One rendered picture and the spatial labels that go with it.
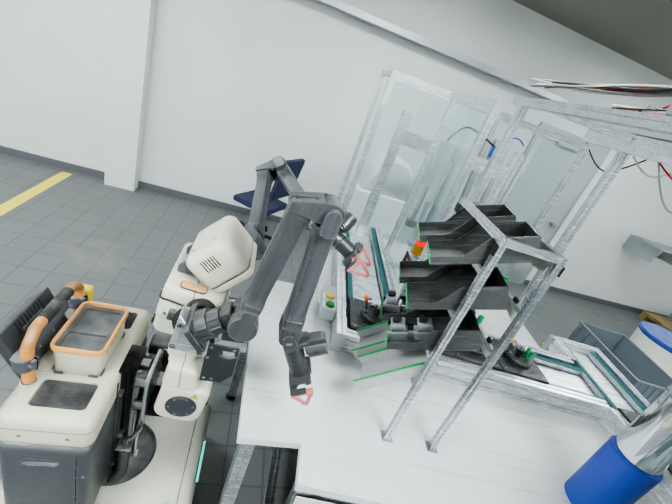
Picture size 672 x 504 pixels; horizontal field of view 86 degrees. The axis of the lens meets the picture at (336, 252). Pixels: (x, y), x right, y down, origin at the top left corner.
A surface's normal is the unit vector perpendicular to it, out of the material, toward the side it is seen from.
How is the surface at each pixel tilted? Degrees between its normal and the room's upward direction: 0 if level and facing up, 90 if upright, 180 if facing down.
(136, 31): 90
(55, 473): 90
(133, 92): 90
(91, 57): 90
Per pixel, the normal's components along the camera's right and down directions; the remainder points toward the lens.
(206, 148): 0.13, 0.48
